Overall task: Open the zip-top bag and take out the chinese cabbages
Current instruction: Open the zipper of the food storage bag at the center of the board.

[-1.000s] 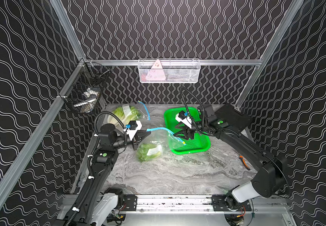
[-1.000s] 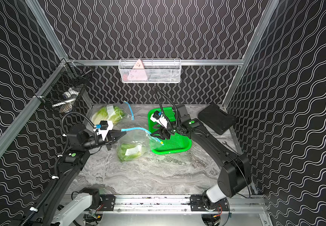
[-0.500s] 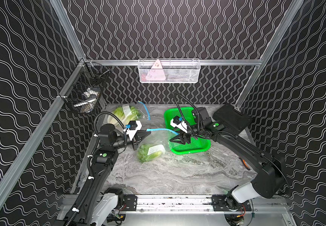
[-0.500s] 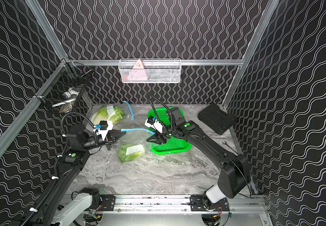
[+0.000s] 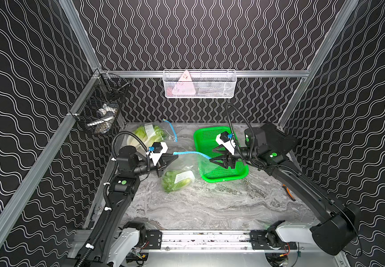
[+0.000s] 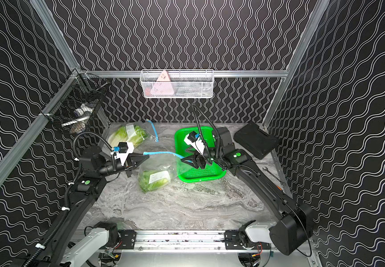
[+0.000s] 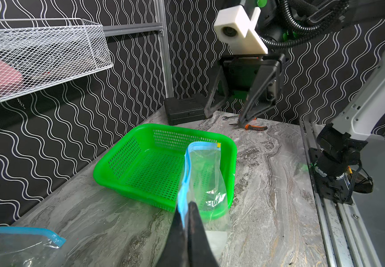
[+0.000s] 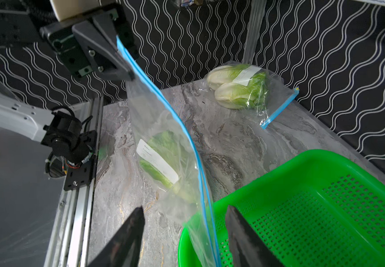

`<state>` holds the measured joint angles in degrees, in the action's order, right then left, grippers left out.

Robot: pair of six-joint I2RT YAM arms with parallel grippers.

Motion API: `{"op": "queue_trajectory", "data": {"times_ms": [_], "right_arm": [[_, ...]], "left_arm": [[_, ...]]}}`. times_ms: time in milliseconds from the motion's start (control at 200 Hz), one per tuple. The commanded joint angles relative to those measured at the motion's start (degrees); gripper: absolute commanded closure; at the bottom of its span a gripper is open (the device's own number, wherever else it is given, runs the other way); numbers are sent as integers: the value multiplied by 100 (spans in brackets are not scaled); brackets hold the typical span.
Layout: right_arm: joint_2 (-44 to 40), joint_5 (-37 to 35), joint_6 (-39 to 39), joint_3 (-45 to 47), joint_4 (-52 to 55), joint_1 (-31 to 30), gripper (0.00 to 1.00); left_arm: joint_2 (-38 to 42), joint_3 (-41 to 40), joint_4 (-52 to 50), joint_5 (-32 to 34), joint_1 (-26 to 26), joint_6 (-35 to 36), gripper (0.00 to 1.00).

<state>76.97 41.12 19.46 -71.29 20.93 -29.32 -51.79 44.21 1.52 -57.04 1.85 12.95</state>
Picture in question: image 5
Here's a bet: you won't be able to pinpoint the green chinese cabbage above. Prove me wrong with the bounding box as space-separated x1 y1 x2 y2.
162 171 195 193

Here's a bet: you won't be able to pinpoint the zip-top bag blue seal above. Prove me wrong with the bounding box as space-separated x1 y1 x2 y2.
163 151 218 186

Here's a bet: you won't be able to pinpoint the pale chinese cabbage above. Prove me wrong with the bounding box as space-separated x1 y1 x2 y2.
149 126 166 146
126 125 149 149

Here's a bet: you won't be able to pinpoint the zip-top bag with two cabbages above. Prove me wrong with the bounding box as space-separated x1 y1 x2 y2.
132 120 178 148

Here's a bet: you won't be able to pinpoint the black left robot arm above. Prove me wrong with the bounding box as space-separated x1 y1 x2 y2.
62 142 178 267

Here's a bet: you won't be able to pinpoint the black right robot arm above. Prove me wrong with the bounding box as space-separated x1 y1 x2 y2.
210 123 361 256

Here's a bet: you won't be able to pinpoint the green plastic basket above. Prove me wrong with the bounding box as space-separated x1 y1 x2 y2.
193 126 250 183

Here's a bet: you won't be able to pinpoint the items in black basket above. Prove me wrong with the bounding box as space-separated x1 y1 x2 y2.
86 103 118 134

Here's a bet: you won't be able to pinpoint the pink triangular card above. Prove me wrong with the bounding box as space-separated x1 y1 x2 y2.
172 70 196 97

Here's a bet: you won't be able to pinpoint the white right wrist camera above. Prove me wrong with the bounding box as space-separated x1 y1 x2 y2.
216 131 236 155

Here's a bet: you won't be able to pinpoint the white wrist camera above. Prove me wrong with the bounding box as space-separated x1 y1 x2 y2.
216 131 236 155
147 142 168 166

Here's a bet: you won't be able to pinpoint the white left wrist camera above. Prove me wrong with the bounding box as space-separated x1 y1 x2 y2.
147 142 168 166

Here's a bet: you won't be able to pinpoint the orange handled pliers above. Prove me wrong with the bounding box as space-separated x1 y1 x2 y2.
282 184 296 201

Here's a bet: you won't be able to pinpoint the white wire wall basket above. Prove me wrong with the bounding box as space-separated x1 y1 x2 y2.
162 69 238 99

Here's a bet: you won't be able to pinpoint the black wire corner basket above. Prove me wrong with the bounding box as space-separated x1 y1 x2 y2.
73 73 132 135

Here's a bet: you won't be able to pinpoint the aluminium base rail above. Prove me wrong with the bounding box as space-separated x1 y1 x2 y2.
68 229 347 254

